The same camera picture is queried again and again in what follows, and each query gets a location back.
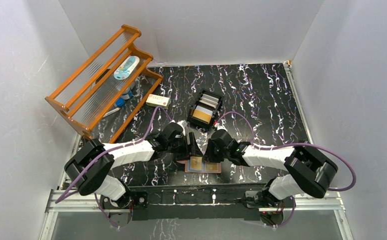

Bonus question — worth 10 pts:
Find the gold credit card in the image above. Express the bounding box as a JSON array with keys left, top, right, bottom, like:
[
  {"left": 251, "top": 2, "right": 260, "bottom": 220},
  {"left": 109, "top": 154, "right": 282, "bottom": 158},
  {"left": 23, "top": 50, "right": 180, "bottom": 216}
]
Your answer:
[{"left": 205, "top": 162, "right": 221, "bottom": 173}]

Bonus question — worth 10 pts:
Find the black card tray box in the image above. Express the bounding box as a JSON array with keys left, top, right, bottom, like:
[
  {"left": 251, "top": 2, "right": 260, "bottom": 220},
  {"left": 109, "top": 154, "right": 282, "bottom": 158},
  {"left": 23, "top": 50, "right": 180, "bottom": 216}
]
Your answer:
[{"left": 186, "top": 89, "right": 224, "bottom": 131}]

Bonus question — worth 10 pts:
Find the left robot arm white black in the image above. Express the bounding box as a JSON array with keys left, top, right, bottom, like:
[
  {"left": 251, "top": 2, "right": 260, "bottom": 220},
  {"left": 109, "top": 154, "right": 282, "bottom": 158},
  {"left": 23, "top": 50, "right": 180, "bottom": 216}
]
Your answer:
[{"left": 64, "top": 121, "right": 203, "bottom": 208}]

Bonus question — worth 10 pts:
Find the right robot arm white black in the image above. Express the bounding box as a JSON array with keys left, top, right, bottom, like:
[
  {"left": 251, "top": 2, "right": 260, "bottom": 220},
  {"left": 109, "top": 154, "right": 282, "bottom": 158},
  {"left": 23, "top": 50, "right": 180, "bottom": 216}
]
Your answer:
[{"left": 202, "top": 129, "right": 338, "bottom": 207}]

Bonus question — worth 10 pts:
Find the gold card in tray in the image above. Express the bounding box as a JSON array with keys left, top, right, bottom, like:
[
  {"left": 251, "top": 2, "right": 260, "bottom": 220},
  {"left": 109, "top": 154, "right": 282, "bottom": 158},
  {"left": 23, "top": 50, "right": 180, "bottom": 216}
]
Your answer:
[{"left": 192, "top": 109, "right": 212, "bottom": 124}]

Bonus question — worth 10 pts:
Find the grey white card stack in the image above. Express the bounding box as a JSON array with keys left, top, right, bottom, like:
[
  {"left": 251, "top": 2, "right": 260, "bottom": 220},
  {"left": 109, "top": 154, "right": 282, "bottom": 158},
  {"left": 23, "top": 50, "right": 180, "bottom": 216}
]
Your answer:
[{"left": 198, "top": 93, "right": 221, "bottom": 110}]

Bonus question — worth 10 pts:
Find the white red small box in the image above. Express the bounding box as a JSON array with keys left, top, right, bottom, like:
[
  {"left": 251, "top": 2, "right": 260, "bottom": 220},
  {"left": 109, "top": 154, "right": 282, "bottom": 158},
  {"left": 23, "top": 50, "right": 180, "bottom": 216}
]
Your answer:
[{"left": 145, "top": 94, "right": 171, "bottom": 110}]

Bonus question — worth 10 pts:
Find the white pen under shelf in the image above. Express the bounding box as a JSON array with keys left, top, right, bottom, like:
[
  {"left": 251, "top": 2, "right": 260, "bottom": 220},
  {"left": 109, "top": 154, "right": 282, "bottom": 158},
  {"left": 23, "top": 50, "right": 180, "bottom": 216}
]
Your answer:
[{"left": 103, "top": 107, "right": 121, "bottom": 118}]

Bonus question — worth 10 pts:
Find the blue cap bottle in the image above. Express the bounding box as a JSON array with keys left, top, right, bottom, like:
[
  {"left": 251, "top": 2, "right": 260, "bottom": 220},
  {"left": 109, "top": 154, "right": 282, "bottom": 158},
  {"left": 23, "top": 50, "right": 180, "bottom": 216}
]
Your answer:
[{"left": 114, "top": 87, "right": 133, "bottom": 108}]

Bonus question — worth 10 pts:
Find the white blue tube package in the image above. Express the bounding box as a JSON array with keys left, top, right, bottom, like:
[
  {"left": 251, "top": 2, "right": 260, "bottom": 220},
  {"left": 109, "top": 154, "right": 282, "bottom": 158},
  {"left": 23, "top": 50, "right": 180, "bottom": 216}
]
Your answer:
[{"left": 113, "top": 56, "right": 140, "bottom": 80}]

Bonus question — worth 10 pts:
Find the orange wooden shelf rack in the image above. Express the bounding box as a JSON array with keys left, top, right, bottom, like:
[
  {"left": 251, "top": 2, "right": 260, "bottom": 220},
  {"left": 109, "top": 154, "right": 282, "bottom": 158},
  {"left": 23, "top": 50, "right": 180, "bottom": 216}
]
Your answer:
[{"left": 45, "top": 24, "right": 163, "bottom": 143}]

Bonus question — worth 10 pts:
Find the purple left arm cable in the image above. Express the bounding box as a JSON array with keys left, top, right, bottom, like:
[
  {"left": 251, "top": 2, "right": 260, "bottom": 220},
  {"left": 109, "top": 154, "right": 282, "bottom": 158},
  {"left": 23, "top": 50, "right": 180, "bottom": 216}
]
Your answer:
[{"left": 54, "top": 106, "right": 175, "bottom": 229}]

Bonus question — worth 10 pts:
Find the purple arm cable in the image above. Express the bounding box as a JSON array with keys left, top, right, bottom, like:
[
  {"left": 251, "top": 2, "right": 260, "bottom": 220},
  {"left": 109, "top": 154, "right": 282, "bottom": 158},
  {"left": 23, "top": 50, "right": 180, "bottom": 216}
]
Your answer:
[
  {"left": 54, "top": 106, "right": 175, "bottom": 229},
  {"left": 215, "top": 111, "right": 357, "bottom": 229}
]

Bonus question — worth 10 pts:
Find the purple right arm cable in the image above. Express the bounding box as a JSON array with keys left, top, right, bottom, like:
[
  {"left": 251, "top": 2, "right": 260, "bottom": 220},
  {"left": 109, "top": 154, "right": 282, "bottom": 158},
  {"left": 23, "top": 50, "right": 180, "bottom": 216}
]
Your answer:
[{"left": 215, "top": 111, "right": 357, "bottom": 229}]

